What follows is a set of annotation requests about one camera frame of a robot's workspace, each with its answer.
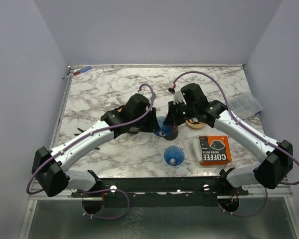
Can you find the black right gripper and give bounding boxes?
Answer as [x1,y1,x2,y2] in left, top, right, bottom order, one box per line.
[164,99,197,126]

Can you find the blue cone dripper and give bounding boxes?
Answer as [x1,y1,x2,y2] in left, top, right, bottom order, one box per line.
[154,116,174,137]

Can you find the clear grey glass carafe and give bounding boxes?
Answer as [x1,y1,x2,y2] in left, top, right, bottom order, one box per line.
[128,127,140,134]

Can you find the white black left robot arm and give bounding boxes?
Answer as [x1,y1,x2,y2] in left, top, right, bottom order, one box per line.
[31,94,159,197]

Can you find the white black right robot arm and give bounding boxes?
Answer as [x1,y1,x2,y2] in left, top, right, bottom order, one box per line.
[164,83,293,195]

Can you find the blue ribbed dripper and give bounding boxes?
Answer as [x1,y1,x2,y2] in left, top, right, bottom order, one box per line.
[163,146,185,166]

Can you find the orange coffee filter box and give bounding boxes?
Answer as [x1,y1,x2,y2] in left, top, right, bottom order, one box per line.
[193,135,232,166]

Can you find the red and black carafe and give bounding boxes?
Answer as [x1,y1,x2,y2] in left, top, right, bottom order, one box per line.
[163,126,178,140]

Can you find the black scissors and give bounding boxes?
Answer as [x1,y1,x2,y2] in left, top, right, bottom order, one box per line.
[74,127,100,150]

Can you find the clear plastic parts box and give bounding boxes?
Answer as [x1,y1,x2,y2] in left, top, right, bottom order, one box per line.
[229,93,264,119]

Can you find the red blue screwdriver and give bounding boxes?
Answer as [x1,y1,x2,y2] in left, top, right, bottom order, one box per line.
[63,66,92,79]

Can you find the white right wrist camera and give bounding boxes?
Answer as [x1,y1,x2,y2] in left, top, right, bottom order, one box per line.
[168,88,185,105]

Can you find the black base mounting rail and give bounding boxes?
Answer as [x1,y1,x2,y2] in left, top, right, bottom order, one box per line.
[71,176,248,208]

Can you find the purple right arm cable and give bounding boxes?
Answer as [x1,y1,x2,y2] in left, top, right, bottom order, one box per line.
[168,71,299,185]

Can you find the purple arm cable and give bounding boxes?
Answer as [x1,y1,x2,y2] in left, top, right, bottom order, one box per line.
[168,71,299,185]
[26,84,157,195]

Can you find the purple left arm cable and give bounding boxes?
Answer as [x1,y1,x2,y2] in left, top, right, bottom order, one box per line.
[26,84,157,195]

